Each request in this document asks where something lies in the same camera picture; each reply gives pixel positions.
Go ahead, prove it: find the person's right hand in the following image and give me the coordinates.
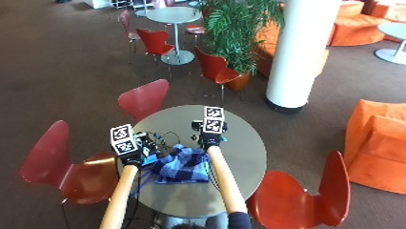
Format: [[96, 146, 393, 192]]
[[191, 119, 231, 149]]

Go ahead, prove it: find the person's left hand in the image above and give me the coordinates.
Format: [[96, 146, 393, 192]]
[[119, 131, 171, 167]]

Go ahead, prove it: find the left white marker cube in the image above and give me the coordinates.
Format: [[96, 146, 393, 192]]
[[109, 123, 140, 156]]

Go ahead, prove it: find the white marker cube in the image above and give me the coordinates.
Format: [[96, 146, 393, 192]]
[[203, 105, 227, 135], [109, 123, 140, 156]]

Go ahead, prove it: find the blue checked cloth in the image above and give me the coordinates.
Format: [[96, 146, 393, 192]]
[[129, 143, 213, 198]]

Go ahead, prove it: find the red plywood chair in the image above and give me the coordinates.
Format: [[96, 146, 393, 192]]
[[245, 150, 353, 229], [117, 78, 172, 123], [19, 119, 121, 229], [135, 28, 176, 63], [193, 46, 245, 103]]

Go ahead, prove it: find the right white marker cube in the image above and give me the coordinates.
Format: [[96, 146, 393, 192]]
[[203, 105, 227, 135]]

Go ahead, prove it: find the orange plant pot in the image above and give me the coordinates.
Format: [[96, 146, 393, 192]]
[[225, 71, 255, 94]]

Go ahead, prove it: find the the person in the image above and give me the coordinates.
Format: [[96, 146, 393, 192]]
[[152, 211, 255, 229]]

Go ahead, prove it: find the red seat stool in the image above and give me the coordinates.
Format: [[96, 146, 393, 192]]
[[184, 24, 208, 49]]

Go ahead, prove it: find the pale pink chair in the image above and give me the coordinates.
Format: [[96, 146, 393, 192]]
[[117, 10, 143, 55]]

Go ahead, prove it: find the orange bench behind plant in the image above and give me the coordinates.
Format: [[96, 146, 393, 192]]
[[253, 20, 283, 80]]

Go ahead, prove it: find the green palm plant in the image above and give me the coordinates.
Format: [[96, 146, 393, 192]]
[[197, 0, 285, 75]]

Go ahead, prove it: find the white round pillar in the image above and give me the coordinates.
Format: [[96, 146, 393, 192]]
[[264, 0, 342, 115]]

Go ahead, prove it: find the orange armchair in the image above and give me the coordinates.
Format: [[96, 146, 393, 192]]
[[342, 98, 406, 196]]

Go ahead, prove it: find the orange curved sofa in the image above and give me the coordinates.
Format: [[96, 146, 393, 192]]
[[326, 0, 406, 48]]

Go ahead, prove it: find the thin black cable loop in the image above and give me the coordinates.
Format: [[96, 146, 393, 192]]
[[161, 130, 184, 151]]

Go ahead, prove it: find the round grey pedestal table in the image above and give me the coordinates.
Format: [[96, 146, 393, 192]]
[[145, 6, 204, 67]]

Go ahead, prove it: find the round white pedestal table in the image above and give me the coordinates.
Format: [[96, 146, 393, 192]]
[[373, 21, 406, 67]]

